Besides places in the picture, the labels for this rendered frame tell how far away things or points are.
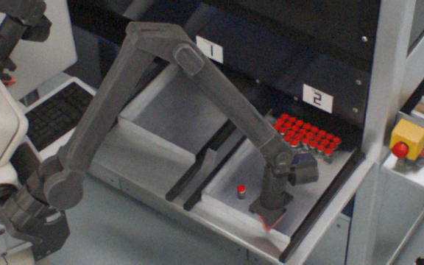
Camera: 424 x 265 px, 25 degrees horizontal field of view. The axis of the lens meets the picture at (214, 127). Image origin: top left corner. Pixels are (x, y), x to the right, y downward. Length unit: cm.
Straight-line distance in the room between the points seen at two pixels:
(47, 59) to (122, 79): 92
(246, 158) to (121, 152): 34
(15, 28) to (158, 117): 53
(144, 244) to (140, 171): 96
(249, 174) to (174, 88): 38
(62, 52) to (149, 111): 36
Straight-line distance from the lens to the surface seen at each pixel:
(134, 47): 187
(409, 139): 237
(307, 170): 218
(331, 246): 289
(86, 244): 344
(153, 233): 344
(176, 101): 263
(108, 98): 191
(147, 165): 249
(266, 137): 208
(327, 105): 244
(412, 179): 248
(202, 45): 258
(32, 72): 278
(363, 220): 271
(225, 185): 243
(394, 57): 222
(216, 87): 198
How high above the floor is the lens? 279
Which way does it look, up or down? 48 degrees down
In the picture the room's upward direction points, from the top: 3 degrees counter-clockwise
